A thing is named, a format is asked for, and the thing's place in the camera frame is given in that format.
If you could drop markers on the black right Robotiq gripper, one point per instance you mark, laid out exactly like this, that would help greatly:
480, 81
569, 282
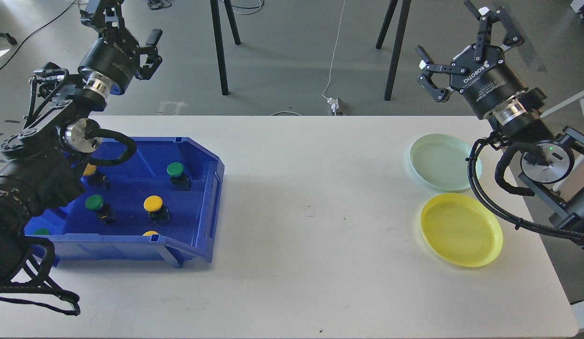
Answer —
490, 80

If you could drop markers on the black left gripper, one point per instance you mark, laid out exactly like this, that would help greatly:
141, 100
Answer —
116, 58

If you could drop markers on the green push button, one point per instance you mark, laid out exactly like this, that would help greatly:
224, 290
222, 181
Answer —
178, 176
102, 209

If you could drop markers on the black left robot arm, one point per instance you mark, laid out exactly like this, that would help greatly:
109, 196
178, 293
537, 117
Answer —
46, 159

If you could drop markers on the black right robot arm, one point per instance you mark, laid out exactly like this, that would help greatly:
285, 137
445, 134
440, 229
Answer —
533, 157

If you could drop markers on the pale green plate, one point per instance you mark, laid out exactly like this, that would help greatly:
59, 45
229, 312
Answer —
440, 161

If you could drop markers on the yellow push button back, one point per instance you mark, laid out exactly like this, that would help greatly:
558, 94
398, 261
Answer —
95, 179

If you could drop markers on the yellow plate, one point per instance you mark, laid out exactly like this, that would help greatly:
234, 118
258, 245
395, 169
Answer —
460, 230

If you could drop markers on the green push button front corner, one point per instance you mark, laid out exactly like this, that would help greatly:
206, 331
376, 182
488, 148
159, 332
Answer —
42, 231

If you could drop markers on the black stand leg left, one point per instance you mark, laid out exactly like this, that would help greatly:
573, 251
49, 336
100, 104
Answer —
218, 36

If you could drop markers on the black stand leg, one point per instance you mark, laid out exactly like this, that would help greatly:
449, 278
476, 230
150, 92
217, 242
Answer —
398, 41
218, 36

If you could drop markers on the black stand leg right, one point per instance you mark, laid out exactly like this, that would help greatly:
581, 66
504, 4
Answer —
398, 41

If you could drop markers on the white power adapter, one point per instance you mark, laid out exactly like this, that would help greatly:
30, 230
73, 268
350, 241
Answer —
338, 107

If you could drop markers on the blue plastic bin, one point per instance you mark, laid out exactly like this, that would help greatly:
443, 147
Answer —
78, 235

